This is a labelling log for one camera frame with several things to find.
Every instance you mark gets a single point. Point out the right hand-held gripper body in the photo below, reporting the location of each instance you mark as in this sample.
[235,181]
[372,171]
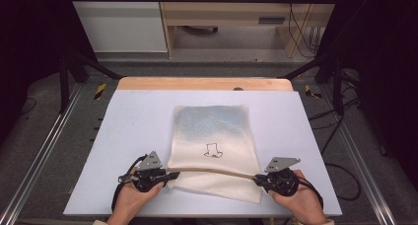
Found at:
[282,180]

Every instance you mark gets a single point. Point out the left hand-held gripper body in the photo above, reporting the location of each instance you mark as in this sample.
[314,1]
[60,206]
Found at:
[148,175]

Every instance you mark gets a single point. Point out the cream mesh laundry bag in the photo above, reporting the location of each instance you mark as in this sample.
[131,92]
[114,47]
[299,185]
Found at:
[213,146]

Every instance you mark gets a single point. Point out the person's right hand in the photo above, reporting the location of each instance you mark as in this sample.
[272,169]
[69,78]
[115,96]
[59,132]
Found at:
[302,202]

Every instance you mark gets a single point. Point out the person's left hand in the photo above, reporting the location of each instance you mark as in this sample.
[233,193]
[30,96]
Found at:
[131,202]

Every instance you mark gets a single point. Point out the white foam mat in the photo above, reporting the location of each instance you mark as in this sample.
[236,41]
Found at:
[141,119]

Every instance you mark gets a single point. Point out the yellow clamp right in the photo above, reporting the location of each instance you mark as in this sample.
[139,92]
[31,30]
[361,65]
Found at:
[309,91]

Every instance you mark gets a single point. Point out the yellow clamp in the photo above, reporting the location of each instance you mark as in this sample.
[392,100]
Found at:
[100,91]
[309,91]

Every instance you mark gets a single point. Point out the wooden table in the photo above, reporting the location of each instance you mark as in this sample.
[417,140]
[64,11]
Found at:
[197,83]

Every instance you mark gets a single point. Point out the yellow clamp left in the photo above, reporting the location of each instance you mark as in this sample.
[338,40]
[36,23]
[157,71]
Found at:
[100,91]

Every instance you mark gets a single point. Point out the black metal stand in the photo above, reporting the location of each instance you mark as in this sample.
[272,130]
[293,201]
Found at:
[64,83]
[337,87]

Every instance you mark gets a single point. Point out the black curtain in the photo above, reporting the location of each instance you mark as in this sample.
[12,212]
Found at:
[384,70]
[29,37]

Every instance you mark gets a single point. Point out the white cabinet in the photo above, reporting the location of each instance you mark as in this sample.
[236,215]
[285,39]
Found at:
[121,27]

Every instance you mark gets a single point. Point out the light wooden desk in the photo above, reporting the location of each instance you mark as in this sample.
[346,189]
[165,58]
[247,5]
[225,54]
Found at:
[226,13]

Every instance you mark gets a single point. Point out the aluminium floor rail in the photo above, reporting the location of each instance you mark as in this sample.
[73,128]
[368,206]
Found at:
[361,165]
[39,156]

